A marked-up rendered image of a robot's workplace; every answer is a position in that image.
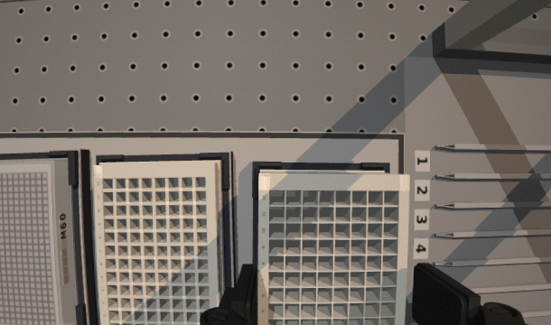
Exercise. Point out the grey deep-well block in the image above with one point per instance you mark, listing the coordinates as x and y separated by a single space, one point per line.
285 283

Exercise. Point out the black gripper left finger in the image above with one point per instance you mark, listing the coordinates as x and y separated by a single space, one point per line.
242 308

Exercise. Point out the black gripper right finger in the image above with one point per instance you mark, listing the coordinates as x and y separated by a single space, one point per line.
438 299

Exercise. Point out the grey perforated base plate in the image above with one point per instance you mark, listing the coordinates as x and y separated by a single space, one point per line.
211 65

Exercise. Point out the grey multi-well plate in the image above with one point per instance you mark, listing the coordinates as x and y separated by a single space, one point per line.
38 275

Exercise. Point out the white well plate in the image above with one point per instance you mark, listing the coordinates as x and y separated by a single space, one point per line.
124 239

